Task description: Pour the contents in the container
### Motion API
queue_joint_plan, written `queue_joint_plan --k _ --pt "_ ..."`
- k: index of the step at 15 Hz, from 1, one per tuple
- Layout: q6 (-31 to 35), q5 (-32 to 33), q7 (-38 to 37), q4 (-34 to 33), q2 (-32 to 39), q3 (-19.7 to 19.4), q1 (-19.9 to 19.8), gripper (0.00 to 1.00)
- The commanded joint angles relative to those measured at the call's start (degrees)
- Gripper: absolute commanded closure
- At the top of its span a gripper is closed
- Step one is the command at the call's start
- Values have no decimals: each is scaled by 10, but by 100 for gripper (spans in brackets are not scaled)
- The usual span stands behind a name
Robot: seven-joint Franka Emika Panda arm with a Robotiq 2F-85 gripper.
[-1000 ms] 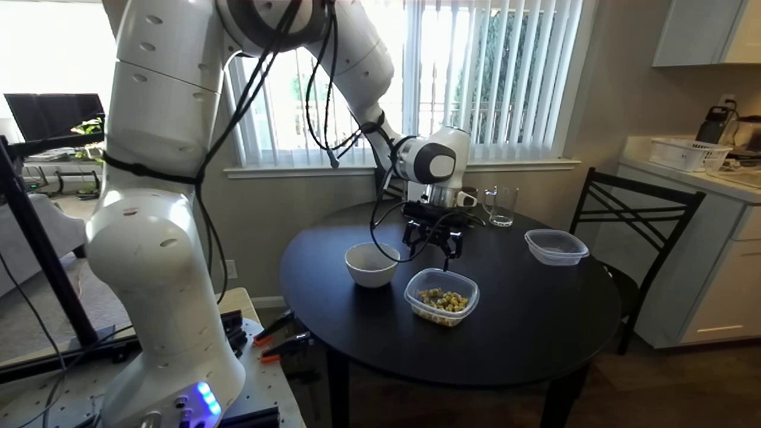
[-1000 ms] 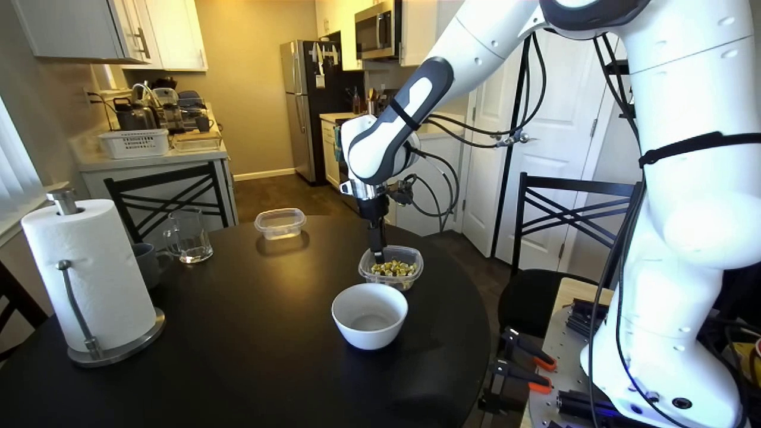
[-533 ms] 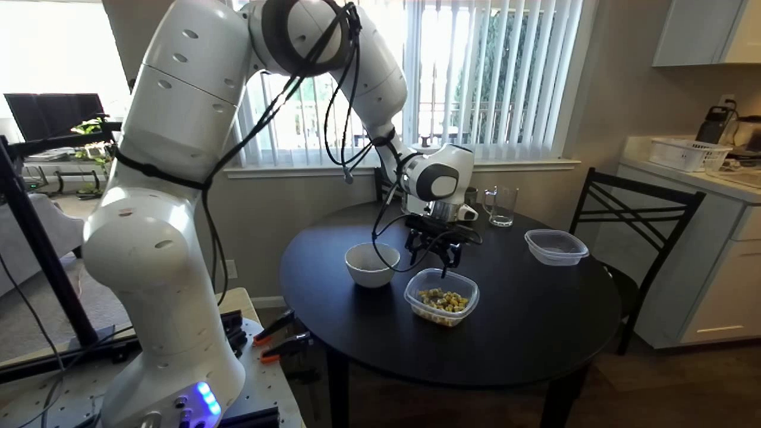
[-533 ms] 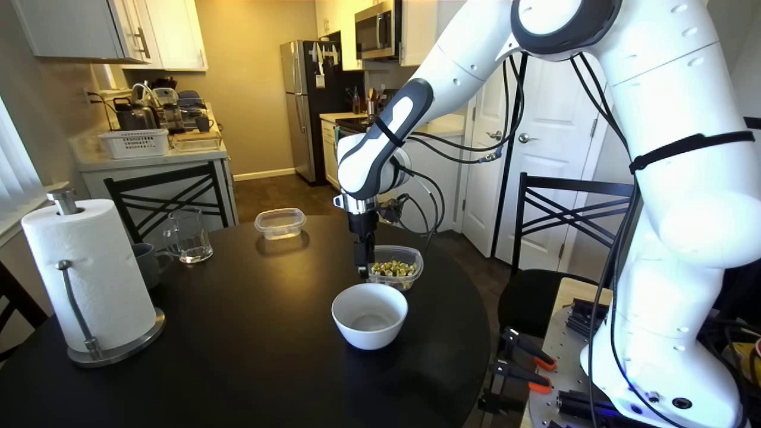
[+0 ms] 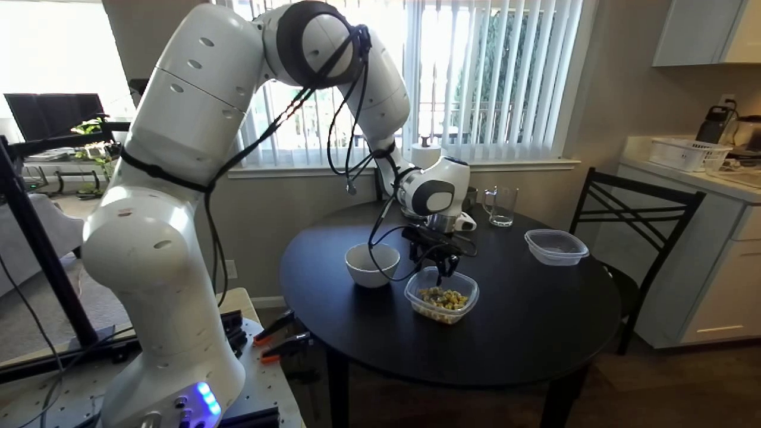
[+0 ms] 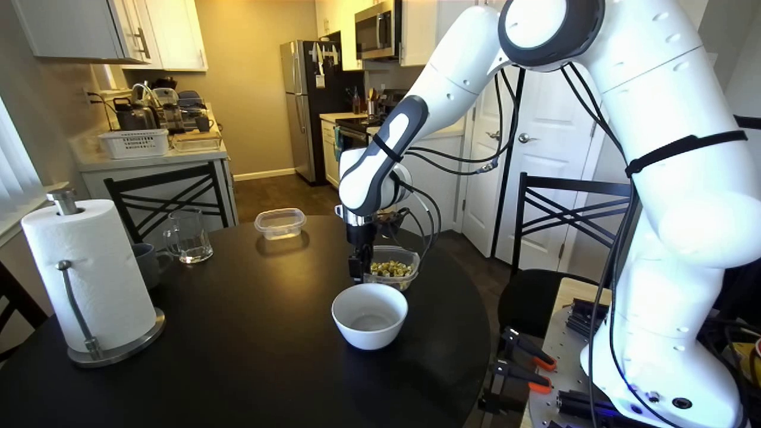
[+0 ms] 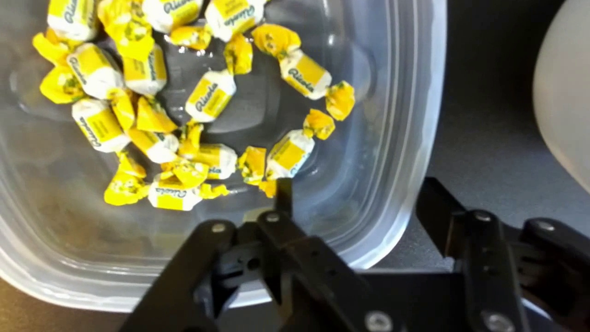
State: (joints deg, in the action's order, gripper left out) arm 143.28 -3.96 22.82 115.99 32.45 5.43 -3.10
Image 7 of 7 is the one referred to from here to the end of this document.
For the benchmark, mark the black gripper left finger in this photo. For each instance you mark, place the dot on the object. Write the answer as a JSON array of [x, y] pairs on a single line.
[[296, 270]]

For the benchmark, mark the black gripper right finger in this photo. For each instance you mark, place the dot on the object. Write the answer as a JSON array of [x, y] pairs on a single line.
[[492, 270]]

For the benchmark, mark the clear plastic candy container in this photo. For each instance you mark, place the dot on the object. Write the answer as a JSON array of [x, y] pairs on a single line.
[[370, 154]]

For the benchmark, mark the white ceramic bowl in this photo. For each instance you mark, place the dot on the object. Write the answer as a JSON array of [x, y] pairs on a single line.
[[569, 93]]

